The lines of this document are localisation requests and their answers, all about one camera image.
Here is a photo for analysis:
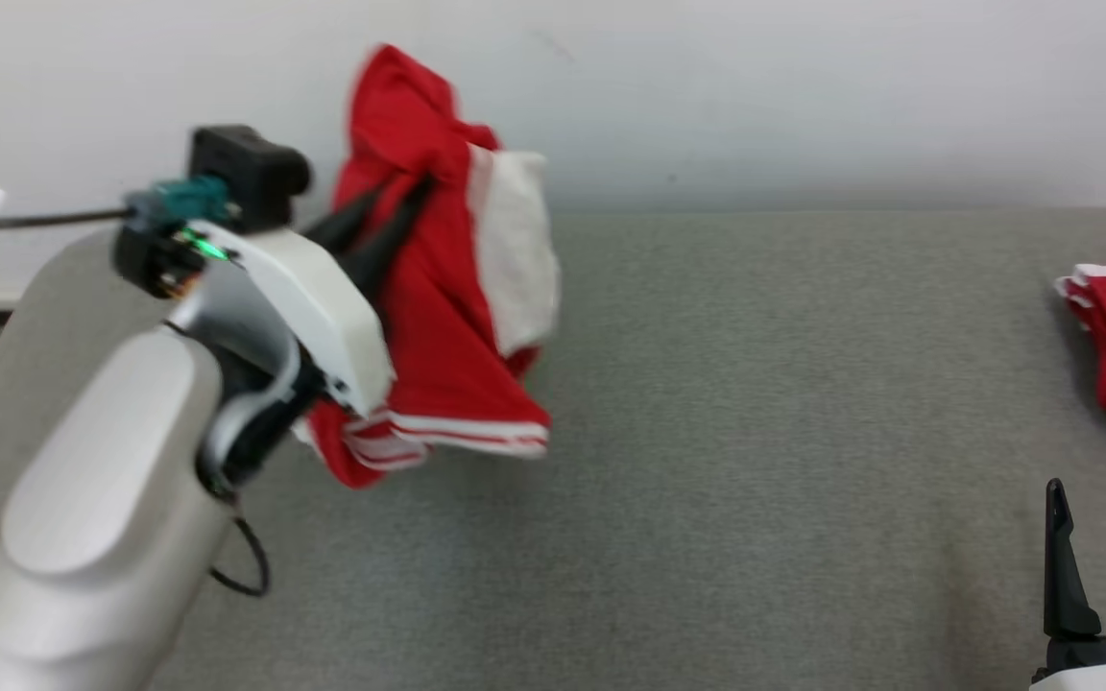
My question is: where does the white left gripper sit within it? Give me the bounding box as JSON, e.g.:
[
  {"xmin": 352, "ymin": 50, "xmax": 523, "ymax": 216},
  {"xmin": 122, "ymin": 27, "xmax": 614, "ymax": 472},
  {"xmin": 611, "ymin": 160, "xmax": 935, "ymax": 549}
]
[{"xmin": 179, "ymin": 176, "xmax": 438, "ymax": 417}]

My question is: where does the red white-trimmed jersey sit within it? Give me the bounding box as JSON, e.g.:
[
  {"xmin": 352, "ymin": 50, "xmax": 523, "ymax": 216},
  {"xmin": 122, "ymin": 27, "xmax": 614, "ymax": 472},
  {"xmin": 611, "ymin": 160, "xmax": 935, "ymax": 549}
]
[{"xmin": 299, "ymin": 43, "xmax": 562, "ymax": 490}]

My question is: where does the teal left camera connector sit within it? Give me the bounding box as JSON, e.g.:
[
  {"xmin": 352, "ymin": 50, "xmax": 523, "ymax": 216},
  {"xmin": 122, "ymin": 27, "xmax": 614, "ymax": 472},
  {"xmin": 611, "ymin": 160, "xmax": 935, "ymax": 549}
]
[{"xmin": 126, "ymin": 176, "xmax": 232, "ymax": 226}]

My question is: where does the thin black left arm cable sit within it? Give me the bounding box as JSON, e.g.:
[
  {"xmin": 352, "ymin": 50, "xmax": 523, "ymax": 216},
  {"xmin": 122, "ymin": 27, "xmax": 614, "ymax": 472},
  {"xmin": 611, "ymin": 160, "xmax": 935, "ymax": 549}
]
[
  {"xmin": 0, "ymin": 206, "xmax": 136, "ymax": 233},
  {"xmin": 207, "ymin": 480, "xmax": 273, "ymax": 598}
]

